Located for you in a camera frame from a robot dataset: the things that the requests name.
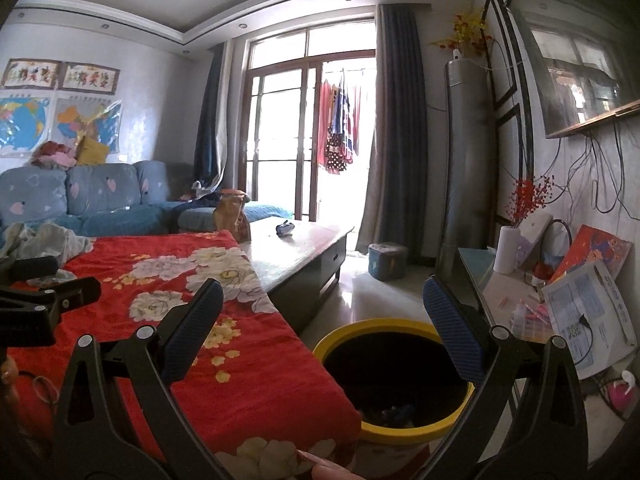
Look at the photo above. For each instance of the yellow pillow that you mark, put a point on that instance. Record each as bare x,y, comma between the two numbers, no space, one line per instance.
92,151

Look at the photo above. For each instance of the small black object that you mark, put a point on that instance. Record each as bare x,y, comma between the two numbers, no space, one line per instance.
285,228

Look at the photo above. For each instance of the country map poster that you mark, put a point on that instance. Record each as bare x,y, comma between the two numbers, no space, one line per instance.
82,120

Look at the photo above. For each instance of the pink plastic object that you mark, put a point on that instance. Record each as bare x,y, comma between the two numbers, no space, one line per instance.
620,395

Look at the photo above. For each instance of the white printed box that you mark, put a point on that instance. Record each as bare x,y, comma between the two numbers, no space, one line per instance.
600,305

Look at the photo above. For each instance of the person's right hand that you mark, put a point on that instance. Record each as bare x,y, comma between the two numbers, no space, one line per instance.
330,471

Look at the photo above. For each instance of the brown paper bag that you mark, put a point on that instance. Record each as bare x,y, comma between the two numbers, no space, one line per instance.
231,220

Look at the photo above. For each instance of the clear plastic organizer box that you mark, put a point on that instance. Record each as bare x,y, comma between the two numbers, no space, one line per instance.
532,322

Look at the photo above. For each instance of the glass balcony door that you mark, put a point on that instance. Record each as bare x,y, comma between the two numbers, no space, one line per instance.
280,135

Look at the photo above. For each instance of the dark blue curtain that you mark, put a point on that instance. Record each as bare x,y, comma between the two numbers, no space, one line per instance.
210,120

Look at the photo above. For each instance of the pile of red pink clothes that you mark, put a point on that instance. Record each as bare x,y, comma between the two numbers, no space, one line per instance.
52,155

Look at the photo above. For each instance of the wall television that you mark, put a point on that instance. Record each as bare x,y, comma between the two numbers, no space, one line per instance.
575,70

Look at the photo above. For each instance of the white flat box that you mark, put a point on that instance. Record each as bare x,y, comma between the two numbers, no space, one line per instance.
535,235

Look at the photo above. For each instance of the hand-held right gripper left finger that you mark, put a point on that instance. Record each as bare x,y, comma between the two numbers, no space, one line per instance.
192,332

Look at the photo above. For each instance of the coffee table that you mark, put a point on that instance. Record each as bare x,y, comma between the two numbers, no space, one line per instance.
300,260

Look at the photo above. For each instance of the framed calligraphy picture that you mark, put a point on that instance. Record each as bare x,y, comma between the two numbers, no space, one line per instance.
32,74
90,78

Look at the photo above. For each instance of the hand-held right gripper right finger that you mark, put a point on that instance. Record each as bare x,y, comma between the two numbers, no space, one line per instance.
452,332

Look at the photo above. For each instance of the light blue crumpled cloth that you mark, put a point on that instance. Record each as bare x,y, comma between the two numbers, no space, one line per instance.
50,242

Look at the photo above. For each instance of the grey brown curtain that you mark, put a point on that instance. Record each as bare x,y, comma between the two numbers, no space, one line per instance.
397,135

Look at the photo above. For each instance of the yellow artificial flowers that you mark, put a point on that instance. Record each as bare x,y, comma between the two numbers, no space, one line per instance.
467,30

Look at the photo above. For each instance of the grey standing air conditioner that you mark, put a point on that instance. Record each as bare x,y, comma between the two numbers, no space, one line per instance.
467,170

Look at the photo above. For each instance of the hanging colourful clothes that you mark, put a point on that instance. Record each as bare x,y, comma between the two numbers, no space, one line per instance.
337,125

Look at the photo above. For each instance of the white vase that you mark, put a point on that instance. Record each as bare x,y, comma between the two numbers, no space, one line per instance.
506,252

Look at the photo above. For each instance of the dark clothes on sofa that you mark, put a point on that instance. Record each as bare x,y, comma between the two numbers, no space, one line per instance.
210,196

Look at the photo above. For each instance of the world map poster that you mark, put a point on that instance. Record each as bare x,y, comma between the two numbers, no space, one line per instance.
22,122

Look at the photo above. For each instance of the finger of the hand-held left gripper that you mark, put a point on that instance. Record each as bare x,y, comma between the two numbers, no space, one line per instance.
35,267
60,297

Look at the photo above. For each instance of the glass top television cabinet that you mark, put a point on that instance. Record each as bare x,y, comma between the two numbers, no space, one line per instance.
480,270

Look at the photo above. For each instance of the red floral blanket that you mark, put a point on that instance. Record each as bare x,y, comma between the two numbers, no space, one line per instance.
250,385

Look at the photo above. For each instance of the blue storage box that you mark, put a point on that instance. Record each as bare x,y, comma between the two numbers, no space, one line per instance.
387,262

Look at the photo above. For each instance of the blue sofa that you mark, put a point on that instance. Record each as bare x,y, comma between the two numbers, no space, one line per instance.
100,190

